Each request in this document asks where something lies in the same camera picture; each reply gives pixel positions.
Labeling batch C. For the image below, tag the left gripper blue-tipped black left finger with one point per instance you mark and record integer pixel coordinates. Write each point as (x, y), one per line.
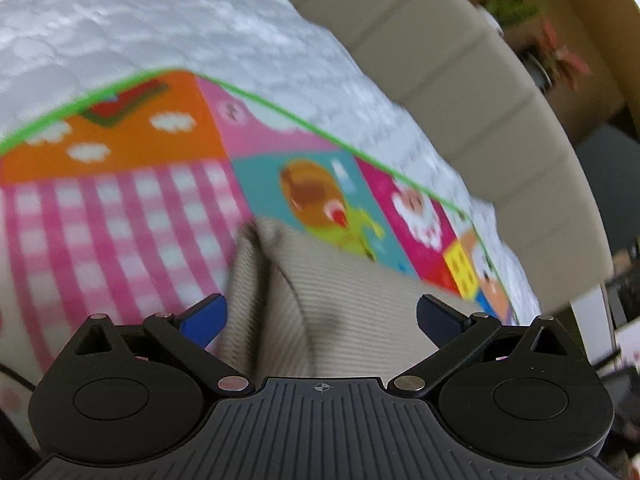
(166, 353)

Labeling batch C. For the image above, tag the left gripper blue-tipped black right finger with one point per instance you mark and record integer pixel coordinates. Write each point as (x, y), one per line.
(464, 341)

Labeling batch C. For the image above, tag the beige black striped shirt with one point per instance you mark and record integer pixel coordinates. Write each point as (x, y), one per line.
(298, 307)

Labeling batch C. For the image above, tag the colourful cartoon play mat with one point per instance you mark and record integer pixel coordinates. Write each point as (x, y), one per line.
(129, 202)

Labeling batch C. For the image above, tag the red leaf potted plant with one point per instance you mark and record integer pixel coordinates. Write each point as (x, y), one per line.
(550, 62)

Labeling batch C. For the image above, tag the beige padded headboard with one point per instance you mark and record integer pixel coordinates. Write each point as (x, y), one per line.
(474, 100)

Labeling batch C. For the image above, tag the white quilted mattress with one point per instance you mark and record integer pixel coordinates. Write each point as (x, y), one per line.
(56, 53)

